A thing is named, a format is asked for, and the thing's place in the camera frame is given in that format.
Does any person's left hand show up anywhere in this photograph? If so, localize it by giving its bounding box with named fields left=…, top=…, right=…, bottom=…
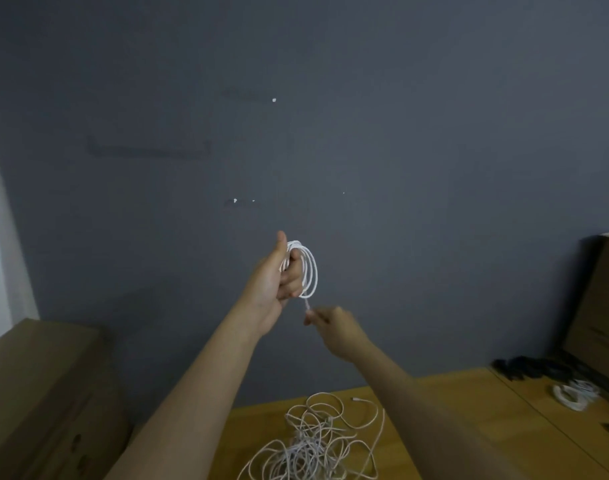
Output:
left=229, top=231, right=306, bottom=342

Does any tangle of white cables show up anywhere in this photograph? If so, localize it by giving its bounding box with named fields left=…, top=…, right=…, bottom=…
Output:
left=235, top=391, right=388, bottom=480

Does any cardboard box with black print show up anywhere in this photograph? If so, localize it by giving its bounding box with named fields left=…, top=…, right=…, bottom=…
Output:
left=562, top=231, right=609, bottom=392

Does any person's left forearm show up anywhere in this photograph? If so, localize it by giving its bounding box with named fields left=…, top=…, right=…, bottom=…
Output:
left=105, top=317, right=261, bottom=480

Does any person's right forearm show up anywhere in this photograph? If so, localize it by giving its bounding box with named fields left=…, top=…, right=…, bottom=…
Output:
left=356, top=347, right=536, bottom=480

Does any plain brown cardboard box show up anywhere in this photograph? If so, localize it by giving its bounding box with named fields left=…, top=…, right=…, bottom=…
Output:
left=0, top=317, right=137, bottom=480

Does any person's right hand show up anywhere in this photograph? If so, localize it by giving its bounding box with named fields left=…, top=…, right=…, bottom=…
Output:
left=303, top=305, right=374, bottom=365

